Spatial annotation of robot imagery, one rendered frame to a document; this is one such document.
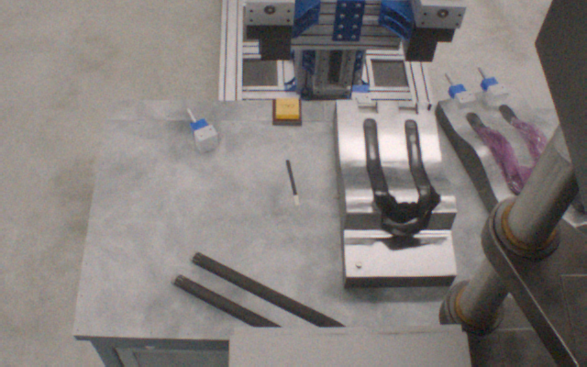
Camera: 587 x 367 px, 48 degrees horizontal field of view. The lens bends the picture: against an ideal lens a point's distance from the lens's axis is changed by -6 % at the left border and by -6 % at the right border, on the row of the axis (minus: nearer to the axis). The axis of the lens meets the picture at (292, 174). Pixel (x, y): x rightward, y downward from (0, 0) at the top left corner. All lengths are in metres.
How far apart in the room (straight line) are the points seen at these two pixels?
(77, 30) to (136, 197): 1.76
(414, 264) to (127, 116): 0.87
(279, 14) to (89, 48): 1.51
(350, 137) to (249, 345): 1.00
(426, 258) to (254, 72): 1.41
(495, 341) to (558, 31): 0.59
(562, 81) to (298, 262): 1.11
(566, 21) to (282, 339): 0.49
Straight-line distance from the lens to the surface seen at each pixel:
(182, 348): 1.71
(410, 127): 1.83
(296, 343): 0.86
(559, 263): 0.91
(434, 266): 1.64
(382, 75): 2.87
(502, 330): 1.13
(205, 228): 1.71
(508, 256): 0.89
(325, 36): 2.22
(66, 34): 3.42
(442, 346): 0.89
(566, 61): 0.66
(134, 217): 1.75
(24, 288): 2.65
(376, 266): 1.61
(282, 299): 1.53
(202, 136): 1.81
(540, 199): 0.83
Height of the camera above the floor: 2.28
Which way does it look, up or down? 55 degrees down
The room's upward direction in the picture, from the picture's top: 5 degrees clockwise
